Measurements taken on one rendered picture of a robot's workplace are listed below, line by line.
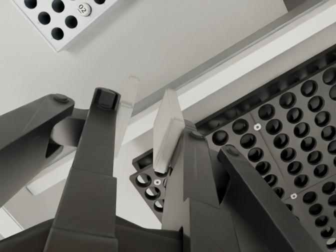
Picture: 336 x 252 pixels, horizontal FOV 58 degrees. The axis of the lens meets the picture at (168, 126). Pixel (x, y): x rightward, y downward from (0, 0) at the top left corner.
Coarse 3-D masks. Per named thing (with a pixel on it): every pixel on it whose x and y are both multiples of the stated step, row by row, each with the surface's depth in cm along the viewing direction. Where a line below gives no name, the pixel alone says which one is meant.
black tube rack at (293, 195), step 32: (320, 64) 25; (256, 96) 26; (288, 96) 26; (320, 96) 23; (224, 128) 24; (256, 128) 24; (288, 128) 24; (320, 128) 24; (256, 160) 25; (288, 160) 25; (320, 160) 25; (288, 192) 26; (320, 192) 26; (320, 224) 28
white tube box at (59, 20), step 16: (16, 0) 30; (32, 0) 32; (48, 0) 30; (64, 0) 30; (80, 0) 30; (96, 0) 32; (112, 0) 30; (32, 16) 31; (48, 16) 34; (64, 16) 31; (80, 16) 31; (96, 16) 30; (48, 32) 31; (64, 32) 31; (80, 32) 31; (64, 48) 33
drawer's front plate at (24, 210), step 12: (24, 192) 25; (48, 192) 28; (60, 192) 30; (12, 204) 23; (24, 204) 24; (36, 204) 26; (48, 204) 27; (0, 216) 22; (12, 216) 23; (24, 216) 24; (36, 216) 25; (48, 216) 26; (0, 228) 23; (12, 228) 23; (24, 228) 23
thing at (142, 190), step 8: (144, 168) 25; (136, 176) 25; (152, 176) 25; (136, 184) 25; (144, 184) 26; (152, 184) 25; (144, 192) 25; (160, 192) 26; (144, 200) 26; (152, 200) 26; (152, 208) 26; (160, 208) 26; (160, 216) 26
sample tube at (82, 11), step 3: (78, 3) 29; (81, 3) 29; (84, 3) 29; (78, 6) 29; (81, 6) 29; (84, 6) 29; (87, 6) 29; (78, 9) 29; (81, 9) 29; (84, 9) 29; (87, 9) 29; (90, 9) 31; (78, 12) 29; (81, 12) 29; (84, 12) 29; (87, 12) 29; (90, 12) 31; (81, 15) 29; (84, 15) 30; (87, 15) 31
